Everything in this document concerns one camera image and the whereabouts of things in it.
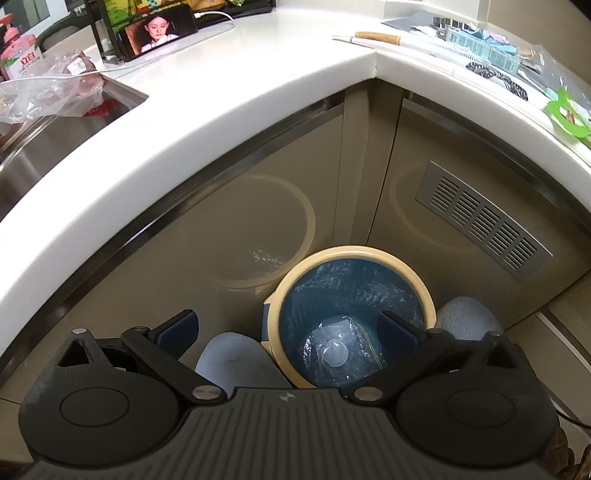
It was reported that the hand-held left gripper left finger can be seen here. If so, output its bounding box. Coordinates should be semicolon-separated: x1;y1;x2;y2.
55;309;227;407

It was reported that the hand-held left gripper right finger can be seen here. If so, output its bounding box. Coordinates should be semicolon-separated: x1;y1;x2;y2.
342;310;525;407

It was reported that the cream rimmed round trash bin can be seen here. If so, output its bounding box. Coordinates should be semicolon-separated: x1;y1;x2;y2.
262;246;437;389

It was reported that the light blue fuzzy slipper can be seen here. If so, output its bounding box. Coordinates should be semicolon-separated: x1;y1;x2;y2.
434;296;504;342
195;331;289;398

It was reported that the clear zip bag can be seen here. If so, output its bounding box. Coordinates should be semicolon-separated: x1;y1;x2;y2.
302;316;384;372

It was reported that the blue bin liner bag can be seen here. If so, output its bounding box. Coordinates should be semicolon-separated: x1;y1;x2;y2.
281;258;424;387

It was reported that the vented beige cabinet door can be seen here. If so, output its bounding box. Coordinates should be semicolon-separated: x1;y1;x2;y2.
374;97;591;328

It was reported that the grey metal vent grille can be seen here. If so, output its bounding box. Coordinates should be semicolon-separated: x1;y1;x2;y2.
414;161;554;283

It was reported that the beige cabinet corner panel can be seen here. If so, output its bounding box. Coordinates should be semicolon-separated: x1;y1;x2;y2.
335;85;402;259

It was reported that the stainless steel sink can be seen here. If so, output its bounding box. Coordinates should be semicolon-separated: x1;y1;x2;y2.
0;74;149;222

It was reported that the clear bag of meat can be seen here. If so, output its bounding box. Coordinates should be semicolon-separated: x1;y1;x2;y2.
0;52;106;125

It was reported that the black white striped cloth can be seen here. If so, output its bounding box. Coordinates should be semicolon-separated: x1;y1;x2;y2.
465;60;529;101

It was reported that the teal and white box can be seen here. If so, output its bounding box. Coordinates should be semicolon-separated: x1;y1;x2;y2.
445;25;525;77

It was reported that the black smartphone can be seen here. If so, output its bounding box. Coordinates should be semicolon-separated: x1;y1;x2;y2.
116;4;198;58

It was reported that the large clear plastic bag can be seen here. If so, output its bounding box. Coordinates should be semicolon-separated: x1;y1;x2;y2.
522;44;591;139

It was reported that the pink plastic bottle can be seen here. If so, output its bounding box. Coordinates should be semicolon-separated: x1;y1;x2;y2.
0;14;44;81

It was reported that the yellow green packet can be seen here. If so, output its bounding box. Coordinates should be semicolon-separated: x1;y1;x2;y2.
104;0;153;19

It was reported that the green plastic ring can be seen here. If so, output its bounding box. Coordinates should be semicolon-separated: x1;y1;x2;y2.
547;88;591;139

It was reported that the wooden handled knife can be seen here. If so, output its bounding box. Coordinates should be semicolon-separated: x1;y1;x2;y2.
355;31;402;46

